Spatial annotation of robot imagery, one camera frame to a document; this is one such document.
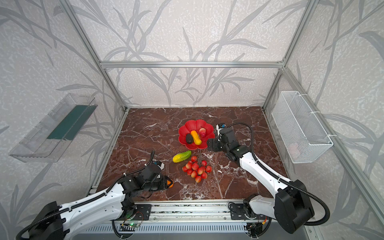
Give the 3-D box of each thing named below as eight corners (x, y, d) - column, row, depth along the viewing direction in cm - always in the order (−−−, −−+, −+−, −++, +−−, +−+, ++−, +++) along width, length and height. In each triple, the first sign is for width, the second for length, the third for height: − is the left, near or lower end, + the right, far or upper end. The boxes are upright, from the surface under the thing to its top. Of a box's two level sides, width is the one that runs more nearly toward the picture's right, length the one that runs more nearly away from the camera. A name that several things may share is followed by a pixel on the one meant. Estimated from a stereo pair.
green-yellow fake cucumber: (173, 163, 92) (172, 161, 89) (172, 157, 94) (171, 155, 91) (192, 158, 94) (192, 155, 91) (190, 152, 97) (190, 149, 94)
